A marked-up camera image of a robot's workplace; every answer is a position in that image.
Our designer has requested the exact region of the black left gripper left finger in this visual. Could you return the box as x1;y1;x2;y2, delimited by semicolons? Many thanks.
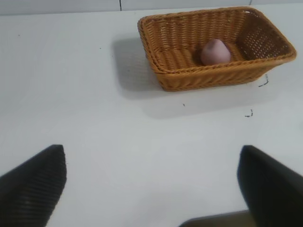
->
0;144;67;227

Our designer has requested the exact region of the brown woven wicker basket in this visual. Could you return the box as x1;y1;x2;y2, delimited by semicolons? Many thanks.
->
137;6;297;92

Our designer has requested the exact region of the pink peach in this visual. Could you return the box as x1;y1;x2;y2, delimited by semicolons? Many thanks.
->
200;39;232;66

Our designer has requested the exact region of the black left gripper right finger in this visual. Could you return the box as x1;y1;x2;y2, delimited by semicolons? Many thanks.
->
236;145;303;227

